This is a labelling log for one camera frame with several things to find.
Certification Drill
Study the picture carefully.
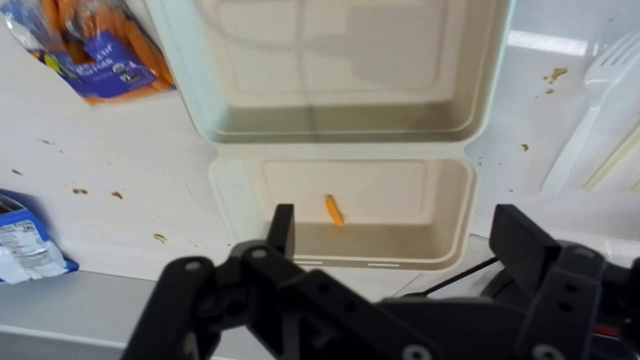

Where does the blue snack bag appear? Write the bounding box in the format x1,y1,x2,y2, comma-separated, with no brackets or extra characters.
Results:
0,188,81,286

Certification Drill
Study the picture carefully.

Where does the orange blue carrot bag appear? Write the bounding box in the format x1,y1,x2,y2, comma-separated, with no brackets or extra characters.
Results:
0,0,176,105

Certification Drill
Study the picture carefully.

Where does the beige clamshell takeout container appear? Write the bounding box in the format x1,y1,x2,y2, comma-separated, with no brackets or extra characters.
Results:
144,0,517,271

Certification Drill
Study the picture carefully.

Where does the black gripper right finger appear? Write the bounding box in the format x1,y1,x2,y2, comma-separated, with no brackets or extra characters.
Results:
488,201,640,360

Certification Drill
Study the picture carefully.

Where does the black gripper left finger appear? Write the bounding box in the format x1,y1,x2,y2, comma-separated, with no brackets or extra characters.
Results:
122,201,429,360

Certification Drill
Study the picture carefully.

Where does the orange carrot piece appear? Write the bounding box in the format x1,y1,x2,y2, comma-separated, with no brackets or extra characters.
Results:
324,192,348,227

